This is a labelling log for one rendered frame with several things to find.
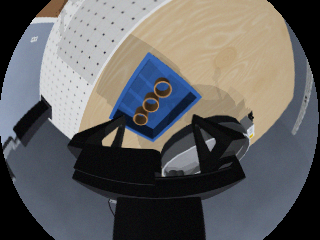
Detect blue crate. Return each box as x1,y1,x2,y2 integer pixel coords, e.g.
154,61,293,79
109,52,202,142

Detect bronze bushing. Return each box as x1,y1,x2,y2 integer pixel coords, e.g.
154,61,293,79
133,106,149,125
143,92,159,112
154,77,172,98

